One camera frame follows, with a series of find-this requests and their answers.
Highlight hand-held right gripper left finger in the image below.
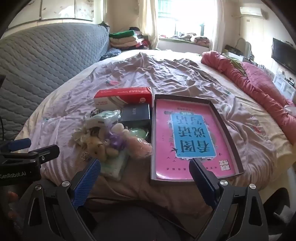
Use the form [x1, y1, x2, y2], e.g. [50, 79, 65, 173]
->
[17, 158, 102, 241]

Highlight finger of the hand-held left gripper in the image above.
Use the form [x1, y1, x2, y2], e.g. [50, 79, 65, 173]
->
[0, 145, 60, 166]
[0, 138, 32, 153]

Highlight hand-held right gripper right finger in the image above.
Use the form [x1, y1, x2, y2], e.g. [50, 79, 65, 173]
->
[188, 159, 270, 241]

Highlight purple ribbon bow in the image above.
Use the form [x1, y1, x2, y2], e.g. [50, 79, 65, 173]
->
[104, 126, 126, 151]

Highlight cream plush toy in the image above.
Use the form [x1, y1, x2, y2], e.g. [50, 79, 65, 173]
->
[113, 123, 130, 139]

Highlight green soft sponge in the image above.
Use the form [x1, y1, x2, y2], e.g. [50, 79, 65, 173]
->
[128, 128, 149, 142]

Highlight person's left hand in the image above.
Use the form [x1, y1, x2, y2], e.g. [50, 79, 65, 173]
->
[6, 191, 21, 217]

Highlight tan teddy bear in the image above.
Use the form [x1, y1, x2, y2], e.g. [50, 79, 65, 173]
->
[85, 137, 117, 161]

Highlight pink picture book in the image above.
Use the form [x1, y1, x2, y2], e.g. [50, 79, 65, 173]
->
[155, 99, 237, 180]

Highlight pink fluffy cloth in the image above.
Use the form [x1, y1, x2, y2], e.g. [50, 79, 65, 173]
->
[126, 134, 153, 159]

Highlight dark navy box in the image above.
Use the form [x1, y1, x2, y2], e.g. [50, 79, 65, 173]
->
[120, 103, 151, 128]

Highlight grey quilted headboard cover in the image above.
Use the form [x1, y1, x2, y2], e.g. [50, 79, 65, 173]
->
[0, 23, 110, 139]

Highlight red and white carton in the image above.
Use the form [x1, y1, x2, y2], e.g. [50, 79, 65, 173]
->
[94, 87, 152, 109]

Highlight pink quilt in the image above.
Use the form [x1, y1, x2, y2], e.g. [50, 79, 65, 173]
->
[201, 51, 296, 142]

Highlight bed with lilac sheet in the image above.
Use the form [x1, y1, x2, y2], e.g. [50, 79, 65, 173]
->
[15, 50, 294, 209]

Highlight dark floral pillow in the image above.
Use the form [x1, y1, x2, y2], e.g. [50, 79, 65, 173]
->
[100, 47, 122, 61]

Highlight white cabinet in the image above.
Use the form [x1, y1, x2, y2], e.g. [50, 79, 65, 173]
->
[273, 70, 296, 105]

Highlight stack of folded clothes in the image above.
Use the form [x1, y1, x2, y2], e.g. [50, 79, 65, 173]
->
[109, 28, 151, 50]

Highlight white overhead cabinets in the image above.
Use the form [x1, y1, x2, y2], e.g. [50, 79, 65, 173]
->
[7, 0, 95, 29]

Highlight pile of clothes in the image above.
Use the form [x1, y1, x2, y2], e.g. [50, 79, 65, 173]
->
[159, 32, 211, 48]

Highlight black television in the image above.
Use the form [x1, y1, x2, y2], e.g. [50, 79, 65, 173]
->
[271, 38, 296, 75]

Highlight cream curtain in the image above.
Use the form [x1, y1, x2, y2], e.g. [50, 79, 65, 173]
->
[141, 0, 160, 50]
[209, 0, 234, 54]

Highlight white air conditioner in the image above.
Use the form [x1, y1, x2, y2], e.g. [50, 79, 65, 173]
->
[239, 6, 264, 19]

